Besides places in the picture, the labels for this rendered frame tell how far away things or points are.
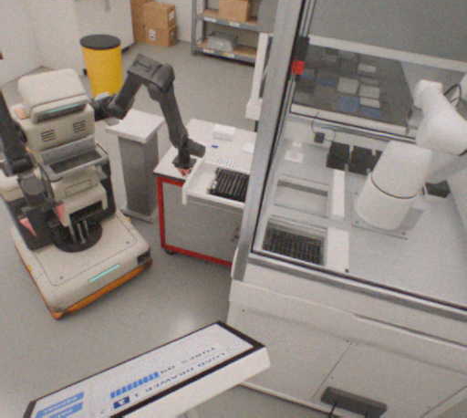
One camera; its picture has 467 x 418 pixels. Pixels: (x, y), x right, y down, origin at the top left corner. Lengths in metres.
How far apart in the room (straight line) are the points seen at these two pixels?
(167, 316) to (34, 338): 0.72
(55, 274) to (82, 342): 0.41
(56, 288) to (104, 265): 0.26
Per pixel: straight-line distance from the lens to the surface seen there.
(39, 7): 4.97
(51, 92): 1.44
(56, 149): 1.56
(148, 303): 2.27
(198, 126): 2.30
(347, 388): 1.79
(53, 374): 2.20
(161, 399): 0.79
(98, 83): 4.11
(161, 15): 5.79
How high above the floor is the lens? 1.95
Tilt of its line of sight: 40 degrees down
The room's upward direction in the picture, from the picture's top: 7 degrees clockwise
